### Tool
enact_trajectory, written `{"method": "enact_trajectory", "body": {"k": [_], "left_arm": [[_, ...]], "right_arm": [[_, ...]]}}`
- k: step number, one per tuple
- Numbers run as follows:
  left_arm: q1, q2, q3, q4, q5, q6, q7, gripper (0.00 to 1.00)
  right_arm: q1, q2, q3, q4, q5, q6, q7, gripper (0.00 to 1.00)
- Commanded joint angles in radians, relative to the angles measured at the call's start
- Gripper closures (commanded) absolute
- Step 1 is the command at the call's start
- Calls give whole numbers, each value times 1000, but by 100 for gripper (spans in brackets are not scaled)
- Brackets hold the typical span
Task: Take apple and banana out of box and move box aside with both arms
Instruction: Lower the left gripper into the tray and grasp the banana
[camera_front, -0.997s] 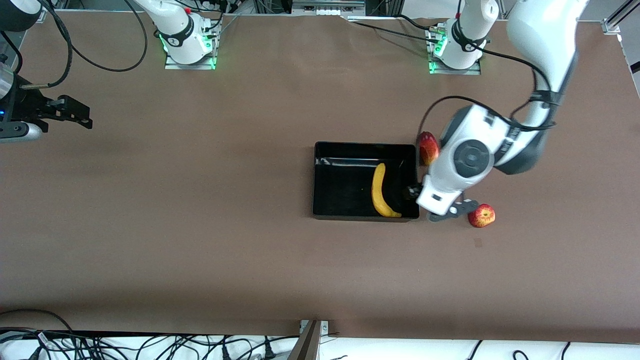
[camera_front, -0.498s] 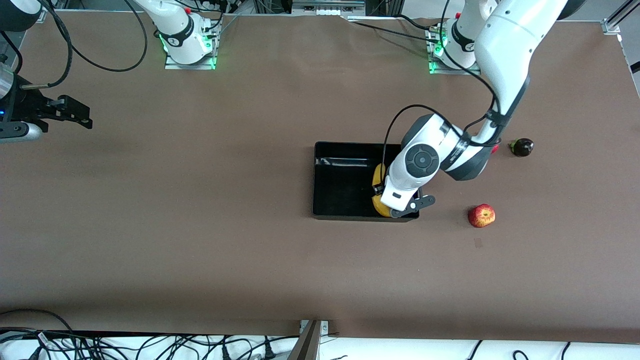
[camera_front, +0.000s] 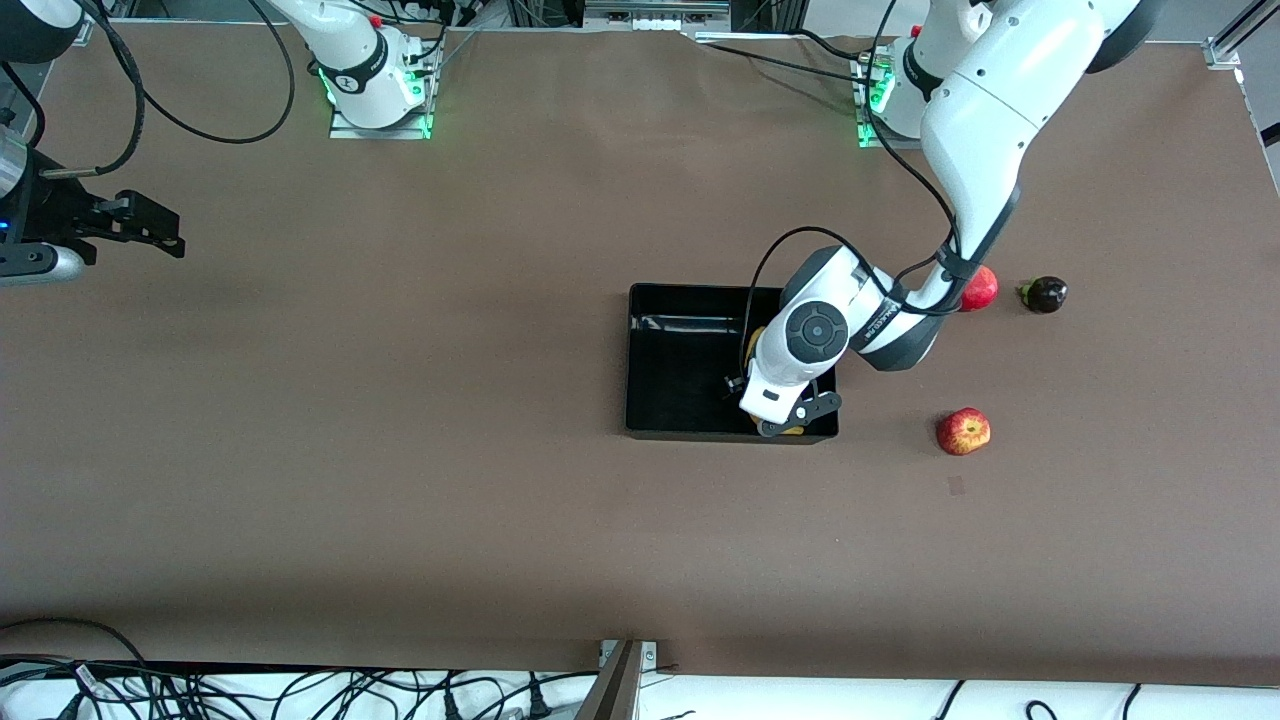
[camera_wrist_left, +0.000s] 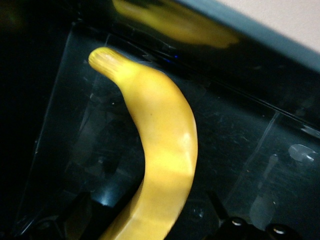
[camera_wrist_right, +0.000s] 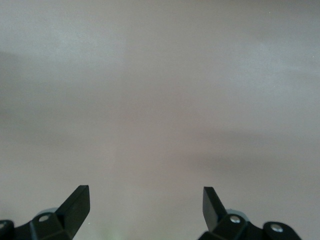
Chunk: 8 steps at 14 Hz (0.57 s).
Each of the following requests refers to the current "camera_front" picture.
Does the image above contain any yellow banana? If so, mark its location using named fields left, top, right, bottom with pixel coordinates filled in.
left=743, top=325, right=809, bottom=438

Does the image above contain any black plastic box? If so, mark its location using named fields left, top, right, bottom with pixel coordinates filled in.
left=625, top=283, right=841, bottom=444

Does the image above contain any red yellow apple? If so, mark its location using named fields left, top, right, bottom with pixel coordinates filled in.
left=936, top=407, right=992, bottom=457

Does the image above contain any red pomegranate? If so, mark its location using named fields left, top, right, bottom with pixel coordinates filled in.
left=960, top=265, right=1000, bottom=313

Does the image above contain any dark purple eggplant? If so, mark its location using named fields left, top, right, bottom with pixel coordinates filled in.
left=1017, top=276, right=1069, bottom=315

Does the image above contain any silver device with white sockets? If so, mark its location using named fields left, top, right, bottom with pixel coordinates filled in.
left=583, top=0, right=731, bottom=33

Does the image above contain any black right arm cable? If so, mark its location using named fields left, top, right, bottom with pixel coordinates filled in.
left=0, top=0, right=296, bottom=179

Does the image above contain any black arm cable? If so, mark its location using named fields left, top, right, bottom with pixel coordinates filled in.
left=740, top=0, right=991, bottom=393
left=0, top=0, right=296, bottom=179

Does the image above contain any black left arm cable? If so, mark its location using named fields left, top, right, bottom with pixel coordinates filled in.
left=740, top=0, right=991, bottom=393

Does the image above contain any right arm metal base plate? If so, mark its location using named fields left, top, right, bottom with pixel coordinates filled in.
left=330, top=40, right=433, bottom=141

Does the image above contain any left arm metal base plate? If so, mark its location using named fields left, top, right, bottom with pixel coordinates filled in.
left=855, top=55, right=926, bottom=151

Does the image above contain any aluminium profile post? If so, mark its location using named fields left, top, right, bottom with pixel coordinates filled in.
left=575, top=640, right=661, bottom=720

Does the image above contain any black cable on table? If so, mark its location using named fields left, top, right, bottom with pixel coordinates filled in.
left=695, top=30, right=881, bottom=93

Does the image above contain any black floor cable loop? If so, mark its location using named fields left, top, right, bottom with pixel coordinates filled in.
left=0, top=617, right=151, bottom=669

